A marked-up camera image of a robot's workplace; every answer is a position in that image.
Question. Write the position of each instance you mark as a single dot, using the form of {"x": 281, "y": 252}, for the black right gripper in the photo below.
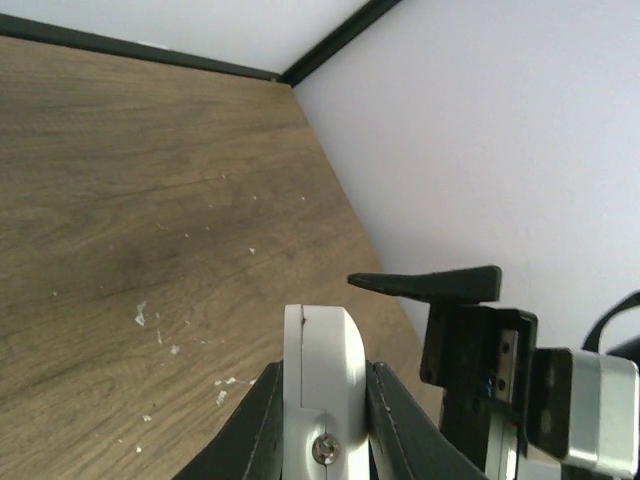
{"x": 502, "y": 393}

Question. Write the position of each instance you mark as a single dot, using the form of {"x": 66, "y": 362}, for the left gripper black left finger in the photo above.
{"x": 250, "y": 443}

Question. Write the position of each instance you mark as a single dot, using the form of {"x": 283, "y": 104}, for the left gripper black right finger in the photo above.
{"x": 404, "y": 442}

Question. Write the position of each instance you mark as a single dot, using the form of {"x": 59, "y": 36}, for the white remote control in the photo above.
{"x": 325, "y": 433}

